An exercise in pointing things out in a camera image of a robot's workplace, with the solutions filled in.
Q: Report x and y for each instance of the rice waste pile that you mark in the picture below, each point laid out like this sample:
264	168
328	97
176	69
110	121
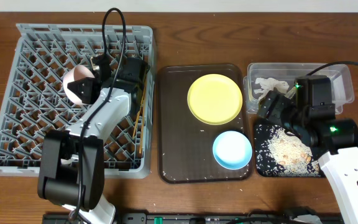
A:
287	152

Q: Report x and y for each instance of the grey plastic dish rack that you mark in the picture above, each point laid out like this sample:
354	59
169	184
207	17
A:
35	102

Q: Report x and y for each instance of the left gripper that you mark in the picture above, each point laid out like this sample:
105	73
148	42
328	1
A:
89	97

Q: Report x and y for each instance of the white napkin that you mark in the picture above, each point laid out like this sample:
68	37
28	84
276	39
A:
269	84

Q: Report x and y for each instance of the light blue bowl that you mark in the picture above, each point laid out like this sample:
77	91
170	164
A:
232	150

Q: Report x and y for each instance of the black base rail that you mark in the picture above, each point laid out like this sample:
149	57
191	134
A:
142	218

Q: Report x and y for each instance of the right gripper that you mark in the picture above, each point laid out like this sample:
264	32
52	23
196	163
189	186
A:
265	104

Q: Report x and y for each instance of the wooden chopstick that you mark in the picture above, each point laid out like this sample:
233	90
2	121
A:
138	116
143	118

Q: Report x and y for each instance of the pink bowl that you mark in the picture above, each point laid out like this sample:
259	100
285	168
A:
71	80

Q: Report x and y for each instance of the black waste tray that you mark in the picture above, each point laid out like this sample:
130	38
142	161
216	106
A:
259	146

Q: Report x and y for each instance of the dark brown serving tray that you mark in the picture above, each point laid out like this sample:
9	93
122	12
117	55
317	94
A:
185	144

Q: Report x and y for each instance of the clear plastic bin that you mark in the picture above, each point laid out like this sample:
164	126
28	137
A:
340	76

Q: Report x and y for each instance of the white paper cup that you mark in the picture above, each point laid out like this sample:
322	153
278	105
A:
68	161

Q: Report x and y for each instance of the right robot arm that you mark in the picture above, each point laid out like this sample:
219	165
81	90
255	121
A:
310	115

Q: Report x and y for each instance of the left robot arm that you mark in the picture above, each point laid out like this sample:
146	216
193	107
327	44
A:
72	164

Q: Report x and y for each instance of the yellow round plate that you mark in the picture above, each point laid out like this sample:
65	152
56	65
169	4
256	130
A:
214	99

